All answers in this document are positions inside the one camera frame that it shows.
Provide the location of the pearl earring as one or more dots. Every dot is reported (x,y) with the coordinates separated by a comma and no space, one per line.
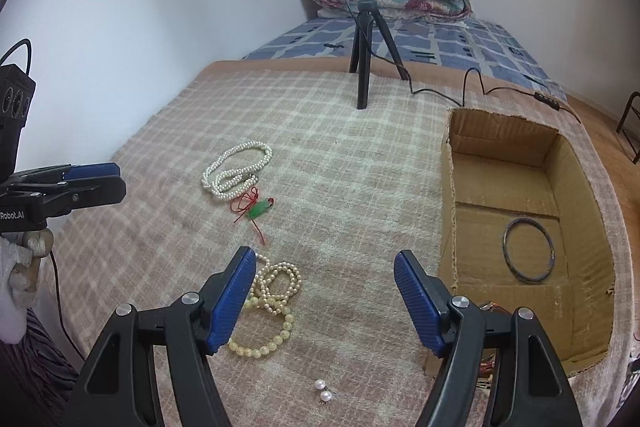
(325,396)
(320,385)

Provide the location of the cardboard box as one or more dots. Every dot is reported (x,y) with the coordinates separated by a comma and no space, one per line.
(500,187)

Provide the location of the black tripod stand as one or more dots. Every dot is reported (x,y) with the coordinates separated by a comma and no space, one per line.
(364,57)

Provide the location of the blue patterned bed sheet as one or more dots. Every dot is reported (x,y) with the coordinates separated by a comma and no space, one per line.
(450,42)

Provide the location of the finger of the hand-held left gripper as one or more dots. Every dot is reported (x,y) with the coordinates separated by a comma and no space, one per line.
(95,193)
(92,170)

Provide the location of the striped grey cloth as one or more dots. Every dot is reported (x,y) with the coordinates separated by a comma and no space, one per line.
(30,382)

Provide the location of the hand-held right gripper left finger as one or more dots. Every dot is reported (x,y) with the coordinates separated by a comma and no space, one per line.
(232,302)

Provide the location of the dark metal bangle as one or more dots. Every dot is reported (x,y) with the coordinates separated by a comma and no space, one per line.
(528,279)

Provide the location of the person's left hand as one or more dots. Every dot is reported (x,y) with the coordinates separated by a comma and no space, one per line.
(12,297)

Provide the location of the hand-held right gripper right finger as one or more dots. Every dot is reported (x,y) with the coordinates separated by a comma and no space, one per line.
(417,302)

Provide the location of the black metal rack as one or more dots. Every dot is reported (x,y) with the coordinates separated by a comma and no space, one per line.
(625,107)

